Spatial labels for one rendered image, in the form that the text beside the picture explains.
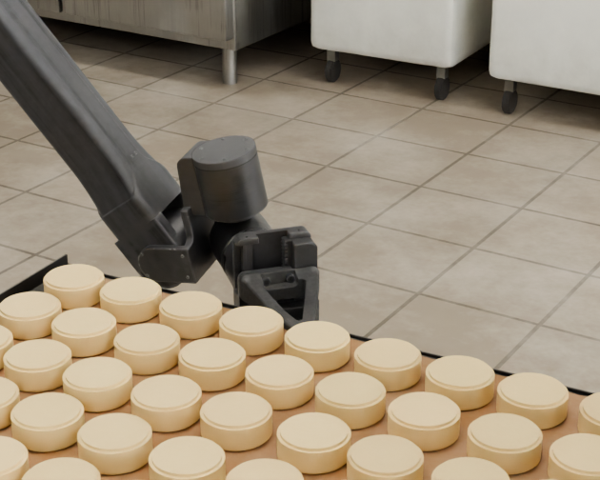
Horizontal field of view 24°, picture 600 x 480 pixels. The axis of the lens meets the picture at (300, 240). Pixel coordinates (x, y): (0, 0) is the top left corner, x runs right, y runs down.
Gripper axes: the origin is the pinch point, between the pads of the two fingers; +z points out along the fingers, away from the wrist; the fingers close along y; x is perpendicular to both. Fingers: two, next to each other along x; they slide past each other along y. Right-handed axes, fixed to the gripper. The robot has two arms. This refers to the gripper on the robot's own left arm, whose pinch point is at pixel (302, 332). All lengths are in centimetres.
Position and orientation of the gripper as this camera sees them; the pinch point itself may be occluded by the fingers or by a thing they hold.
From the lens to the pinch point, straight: 110.4
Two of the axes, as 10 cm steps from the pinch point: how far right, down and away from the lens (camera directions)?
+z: 2.9, 3.9, -8.7
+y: 0.0, 9.1, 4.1
